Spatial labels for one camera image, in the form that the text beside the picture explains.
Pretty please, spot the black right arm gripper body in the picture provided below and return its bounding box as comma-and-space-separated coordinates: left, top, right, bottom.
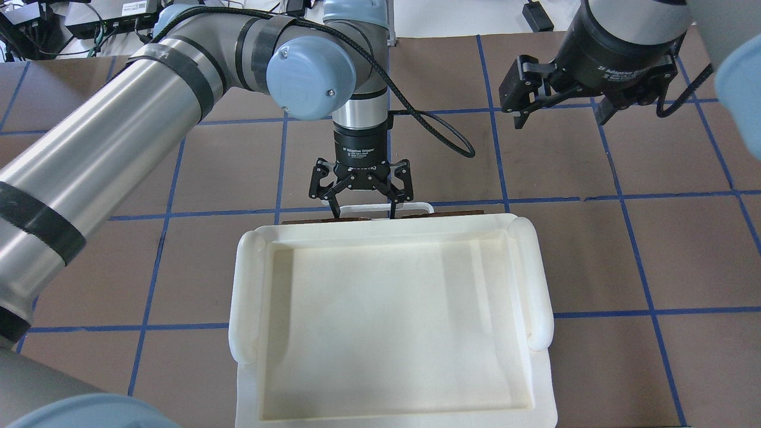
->
498, 6, 690, 115

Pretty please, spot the white plastic tray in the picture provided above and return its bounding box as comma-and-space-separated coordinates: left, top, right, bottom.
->
228, 213, 559, 427

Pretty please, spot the white drawer handle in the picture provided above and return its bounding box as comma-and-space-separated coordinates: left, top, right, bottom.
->
340, 202, 435, 218

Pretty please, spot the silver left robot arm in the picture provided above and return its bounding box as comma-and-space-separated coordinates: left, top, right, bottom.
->
2, 1, 394, 427

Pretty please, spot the dark wooden cabinet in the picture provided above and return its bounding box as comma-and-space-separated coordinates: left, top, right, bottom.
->
280, 210, 486, 225

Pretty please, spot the black power adapter top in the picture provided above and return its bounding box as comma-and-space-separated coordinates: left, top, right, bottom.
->
521, 1, 554, 33

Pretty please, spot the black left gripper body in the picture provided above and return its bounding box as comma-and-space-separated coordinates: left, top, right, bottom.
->
308, 122, 415, 203

